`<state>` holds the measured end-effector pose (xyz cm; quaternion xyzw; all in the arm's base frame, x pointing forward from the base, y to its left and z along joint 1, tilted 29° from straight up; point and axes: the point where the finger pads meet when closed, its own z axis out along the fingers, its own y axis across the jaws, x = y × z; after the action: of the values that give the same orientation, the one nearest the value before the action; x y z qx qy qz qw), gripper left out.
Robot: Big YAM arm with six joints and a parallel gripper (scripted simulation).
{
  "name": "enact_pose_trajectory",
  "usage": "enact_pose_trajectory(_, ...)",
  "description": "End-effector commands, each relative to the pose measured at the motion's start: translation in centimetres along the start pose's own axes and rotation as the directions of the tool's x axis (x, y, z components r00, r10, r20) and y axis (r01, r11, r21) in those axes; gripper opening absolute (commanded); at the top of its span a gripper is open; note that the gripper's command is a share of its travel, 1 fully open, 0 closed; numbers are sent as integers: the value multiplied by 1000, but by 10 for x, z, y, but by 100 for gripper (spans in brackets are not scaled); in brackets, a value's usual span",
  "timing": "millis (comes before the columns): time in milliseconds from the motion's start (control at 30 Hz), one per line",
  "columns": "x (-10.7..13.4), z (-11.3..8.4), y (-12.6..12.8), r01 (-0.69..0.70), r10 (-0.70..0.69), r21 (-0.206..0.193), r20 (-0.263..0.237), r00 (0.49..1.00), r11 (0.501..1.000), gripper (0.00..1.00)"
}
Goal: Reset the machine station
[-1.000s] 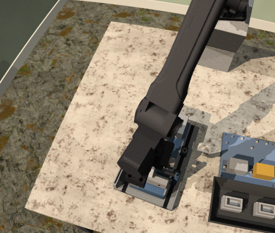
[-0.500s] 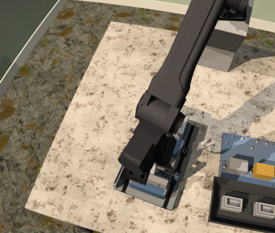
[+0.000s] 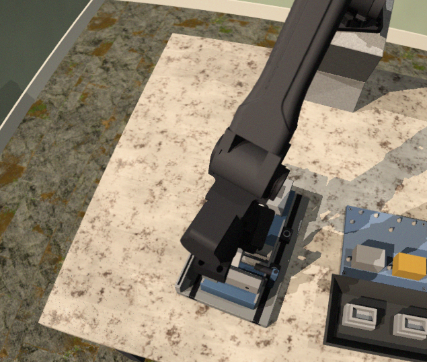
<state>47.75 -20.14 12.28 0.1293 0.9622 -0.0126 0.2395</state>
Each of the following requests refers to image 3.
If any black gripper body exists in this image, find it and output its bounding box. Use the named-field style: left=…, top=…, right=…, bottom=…
left=239, top=205, right=275, bottom=253

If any yellow brass block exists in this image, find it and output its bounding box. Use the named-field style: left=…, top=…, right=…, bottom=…
left=392, top=252, right=426, bottom=281

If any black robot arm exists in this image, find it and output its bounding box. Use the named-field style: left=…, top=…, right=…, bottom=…
left=180, top=0, right=386, bottom=284

